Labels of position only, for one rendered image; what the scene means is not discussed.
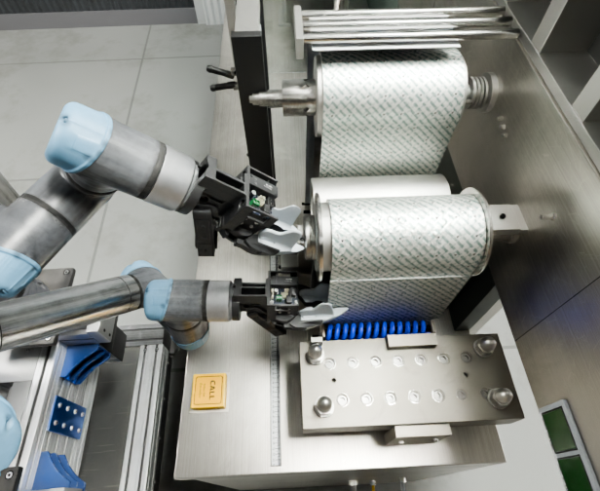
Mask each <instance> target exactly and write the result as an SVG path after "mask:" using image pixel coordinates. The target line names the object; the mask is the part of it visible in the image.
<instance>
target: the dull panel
mask: <svg viewBox="0 0 600 491"><path fill-rule="evenodd" d="M435 174H442V175H444V176H445V178H446V179H447V182H448V184H449V188H450V193H451V195H460V194H461V192H462V191H463V189H462V186H461V183H460V180H459V177H458V175H457V172H456V170H455V167H454V164H453V161H452V158H451V155H450V152H449V149H448V146H447V148H446V150H445V152H444V154H443V157H442V159H441V161H440V164H439V166H438V168H437V171H436V173H435ZM499 299H500V296H499V293H498V291H497V288H496V285H495V283H494V280H493V277H492V274H491V271H490V268H489V265H488V264H487V266H486V267H485V269H484V270H483V271H482V272H481V273H480V274H479V275H477V276H472V277H471V278H470V279H469V281H468V282H467V284H466V285H465V286H464V288H463V289H462V290H461V292H460V293H459V294H458V296H457V297H456V298H455V300H454V301H453V302H452V304H451V305H450V306H449V307H448V309H449V312H450V316H451V320H452V323H453V326H454V330H455V331H457V330H470V329H471V328H472V327H473V326H474V325H475V324H476V323H477V322H478V321H479V320H480V319H481V318H482V317H483V316H484V315H485V314H486V313H487V312H488V311H489V310H490V309H491V308H492V307H493V305H494V304H495V303H496V302H497V301H498V300H499Z"/></svg>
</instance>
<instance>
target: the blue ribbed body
mask: <svg viewBox="0 0 600 491"><path fill-rule="evenodd" d="M404 324H405V326H402V322H401V321H398V322H397V326H394V322H393V321H390V326H387V323H386V322H385V321H383V322H382V327H380V326H379V323H378V322H375V323H374V327H372V325H371V322H368V323H367V324H366V327H364V325H363V323H362V322H360V323H359V325H358V328H356V324H355V323H354V322H353V323H352V324H351V328H349V325H348V324H347V323H344V325H343V328H341V324H340V323H337V324H336V325H335V329H334V328H333V325H332V324H331V323H330V324H329V325H328V327H327V329H325V330H324V331H325V336H326V337H325V339H326V340H327V341H329V340H330V339H332V340H338V338H340V340H346V338H348V340H352V339H354V338H355V339H361V337H362V338H363V339H369V337H370V338H371V339H375V338H377V337H378V338H385V336H386V337H387V335H393V334H415V333H430V332H428V331H431V326H430V325H426V322H425V321H423V320H421V321H420V325H418V322H417V321H412V325H410V321H406V322H405V323H404Z"/></svg>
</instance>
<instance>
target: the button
mask: <svg viewBox="0 0 600 491"><path fill-rule="evenodd" d="M226 394H227V375H226V373H211V374H195V375H194V379H193V390H192V399H191V408H192V409H193V410H207V409H225V408H226Z"/></svg>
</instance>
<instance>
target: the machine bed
mask: <svg viewBox="0 0 600 491"><path fill-rule="evenodd" d="M231 67H234V63H233V57H232V50H231V43H230V37H229V30H228V23H227V18H226V11H225V17H224V25H223V34H222V43H221V52H220V60H219V68H221V69H225V70H230V71H231ZM307 73H308V72H295V73H268V74H269V87H270V90H278V89H281V80H283V79H307ZM271 113H272V127H273V140H274V153H275V167H276V180H278V181H279V182H278V183H277V187H278V193H279V196H278V197H277V198H276V199H275V200H276V208H286V207H289V206H297V207H299V208H300V209H301V213H300V214H299V216H298V217H297V219H296V220H295V221H294V223H293V224H292V225H293V226H294V227H295V228H296V229H297V225H303V220H304V215H311V205H308V206H302V203H305V188H306V130H307V116H300V117H283V113H282V108H271ZM246 154H247V147H246V140H245V133H244V121H243V114H242V108H241V101H240V95H239V91H234V89H230V90H229V89H227V90H221V91H216V97H215V105H214V114H213V123H212V132H211V142H210V150H209V155H210V156H212V157H214V158H216V159H217V167H216V168H217V169H220V170H223V171H225V172H227V173H229V174H231V175H233V176H234V177H236V176H237V175H238V174H239V173H240V172H241V171H242V170H243V169H244V168H245V167H246V166H247V165H249V159H248V157H247V155H246ZM217 233H218V239H219V242H218V244H217V249H216V250H215V253H214V256H198V265H197V274H196V280H211V281H218V280H222V281H232V282H233V283H234V278H242V279H243V283H265V282H266V279H268V271H270V256H266V255H253V254H250V253H248V252H246V251H244V250H243V249H241V248H239V247H237V246H234V243H232V242H230V241H229V240H227V239H226V238H225V239H223V238H222V237H221V235H220V233H219V232H217ZM433 321H434V326H435V330H436V333H435V336H443V335H467V334H470V333H469V330H457V331H455V330H454V326H453V323H452V320H451V316H450V312H449V309H445V311H444V312H443V313H442V315H441V316H440V317H439V318H438V319H434V320H433ZM299 342H307V330H303V331H295V330H290V329H287V330H286V334H285V335H280V376H281V467H271V431H270V332H269V331H268V330H266V329H265V328H263V327H262V326H261V325H259V324H258V323H257V322H255V321H253V320H252V319H251V318H249V317H248V316H247V315H246V311H245V312H242V316H241V320H240V321H233V320H231V321H210V322H209V336H208V338H207V340H206V342H205V343H204V344H203V346H202V347H200V348H198V349H196V350H188V355H187V363H186V372H185V381H184V390H183V399H182V407H181V416H180V425H179V435H178V443H177V452H176V461H175V470H174V479H177V480H189V479H209V478H227V477H247V476H266V475H286V474H304V473H324V472H362V471H381V470H400V469H419V468H439V467H458V466H477V465H497V464H502V463H506V456H505V452H504V449H503V446H502V443H501V439H500V436H499V432H498V429H497V425H484V426H463V427H450V429H451V434H452V435H450V436H447V437H445V438H444V439H442V440H440V441H439V442H435V443H418V444H399V445H386V444H385V438H384V434H385V433H386V432H388V431H389V430H383V431H363V432H342V433H322V434H303V425H302V402H301V380H300V358H299ZM224 372H231V376H230V395H229V412H214V413H194V414H189V412H190V401H191V392H192V382H193V374H202V373H224Z"/></svg>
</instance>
